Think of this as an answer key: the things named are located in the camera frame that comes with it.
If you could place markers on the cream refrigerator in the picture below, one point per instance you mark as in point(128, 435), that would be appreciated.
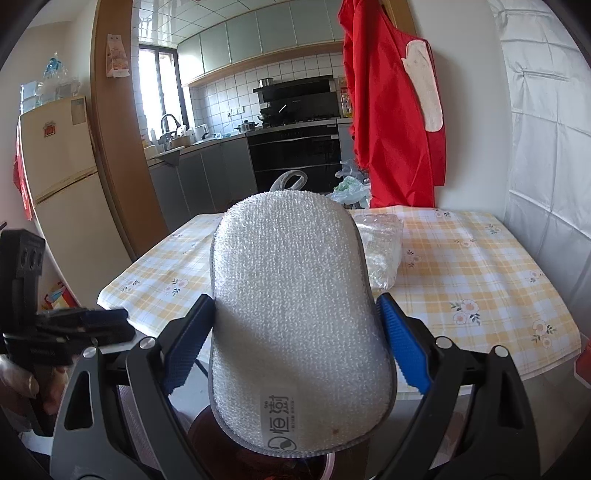
point(60, 184)

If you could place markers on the colourful bag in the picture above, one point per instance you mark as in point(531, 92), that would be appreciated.
point(57, 297)

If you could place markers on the black oven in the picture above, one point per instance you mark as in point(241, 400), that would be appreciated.
point(295, 152)

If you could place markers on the small wall poster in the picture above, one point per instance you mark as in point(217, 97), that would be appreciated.
point(116, 55)

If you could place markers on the chrome faucet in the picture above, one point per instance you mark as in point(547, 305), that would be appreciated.
point(167, 121)

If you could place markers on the grey wall cabinets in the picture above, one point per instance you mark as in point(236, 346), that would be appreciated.
point(258, 32)

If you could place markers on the grey kitchen base cabinet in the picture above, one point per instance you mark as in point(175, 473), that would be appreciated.
point(198, 175)

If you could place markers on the white scrubbing sponge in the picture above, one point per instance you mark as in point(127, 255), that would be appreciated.
point(295, 300)

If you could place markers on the dark red bowl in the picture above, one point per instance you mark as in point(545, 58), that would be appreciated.
point(221, 445)

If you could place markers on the white creased sheet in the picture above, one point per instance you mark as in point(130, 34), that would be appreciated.
point(545, 138)

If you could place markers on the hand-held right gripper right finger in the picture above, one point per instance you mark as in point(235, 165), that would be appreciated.
point(406, 341)

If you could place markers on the person's left hand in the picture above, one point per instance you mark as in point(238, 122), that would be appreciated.
point(21, 381)

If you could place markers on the kitchen window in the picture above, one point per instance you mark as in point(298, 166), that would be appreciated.
point(154, 87)

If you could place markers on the silver lidded pot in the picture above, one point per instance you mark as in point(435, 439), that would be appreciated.
point(247, 126)

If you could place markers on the red hanging cloth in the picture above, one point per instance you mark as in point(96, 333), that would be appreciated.
point(19, 175)

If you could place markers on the black range hood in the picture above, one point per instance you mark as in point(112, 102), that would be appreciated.
point(295, 90)

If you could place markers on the wooden door frame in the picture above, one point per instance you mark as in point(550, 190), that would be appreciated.
point(115, 138)

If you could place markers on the red apron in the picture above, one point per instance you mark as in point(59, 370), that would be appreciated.
point(392, 115)

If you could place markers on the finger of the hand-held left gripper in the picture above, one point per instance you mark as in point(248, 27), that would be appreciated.
point(92, 323)

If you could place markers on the clear plastic packaging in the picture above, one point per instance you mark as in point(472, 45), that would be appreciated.
point(378, 249)

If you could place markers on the yellow checked tablecloth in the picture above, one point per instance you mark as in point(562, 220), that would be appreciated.
point(461, 277)

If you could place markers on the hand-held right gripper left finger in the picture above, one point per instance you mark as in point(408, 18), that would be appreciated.
point(189, 341)

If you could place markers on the clear plastic containers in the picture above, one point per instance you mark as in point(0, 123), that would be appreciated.
point(46, 87)

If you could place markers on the white green-print plastic bag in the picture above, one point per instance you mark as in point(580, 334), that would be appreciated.
point(351, 187)

